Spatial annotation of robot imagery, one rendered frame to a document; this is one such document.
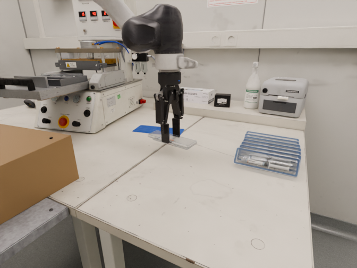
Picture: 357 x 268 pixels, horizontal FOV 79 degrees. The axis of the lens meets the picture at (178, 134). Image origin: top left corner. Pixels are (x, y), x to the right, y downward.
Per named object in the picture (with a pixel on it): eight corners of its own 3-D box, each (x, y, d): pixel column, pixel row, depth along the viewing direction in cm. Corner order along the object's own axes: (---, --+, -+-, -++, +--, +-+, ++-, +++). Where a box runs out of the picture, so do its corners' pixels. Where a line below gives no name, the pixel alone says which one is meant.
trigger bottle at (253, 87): (244, 105, 130) (249, 61, 121) (258, 106, 127) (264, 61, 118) (241, 108, 123) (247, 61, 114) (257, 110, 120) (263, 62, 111)
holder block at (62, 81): (52, 79, 105) (50, 74, 104) (87, 81, 100) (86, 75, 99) (20, 84, 90) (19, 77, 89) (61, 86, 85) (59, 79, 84)
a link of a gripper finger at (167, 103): (173, 91, 70) (171, 90, 69) (168, 125, 72) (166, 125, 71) (164, 90, 72) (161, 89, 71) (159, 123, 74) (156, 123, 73)
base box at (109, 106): (99, 103, 154) (95, 78, 148) (148, 106, 145) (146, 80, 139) (34, 127, 106) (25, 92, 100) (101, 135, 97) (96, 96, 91)
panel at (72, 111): (36, 127, 105) (42, 89, 106) (90, 133, 98) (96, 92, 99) (33, 126, 103) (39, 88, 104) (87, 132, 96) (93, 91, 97)
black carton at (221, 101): (215, 104, 132) (215, 92, 130) (230, 105, 130) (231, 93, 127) (213, 106, 127) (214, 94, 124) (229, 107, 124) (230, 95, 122)
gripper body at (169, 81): (168, 69, 75) (169, 96, 78) (151, 72, 68) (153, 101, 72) (186, 70, 70) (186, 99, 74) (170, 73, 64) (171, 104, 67)
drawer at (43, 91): (54, 86, 108) (51, 70, 106) (93, 89, 103) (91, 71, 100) (-7, 99, 82) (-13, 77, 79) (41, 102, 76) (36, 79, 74)
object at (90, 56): (85, 65, 127) (82, 48, 124) (119, 66, 122) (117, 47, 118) (63, 67, 112) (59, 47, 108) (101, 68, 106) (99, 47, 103)
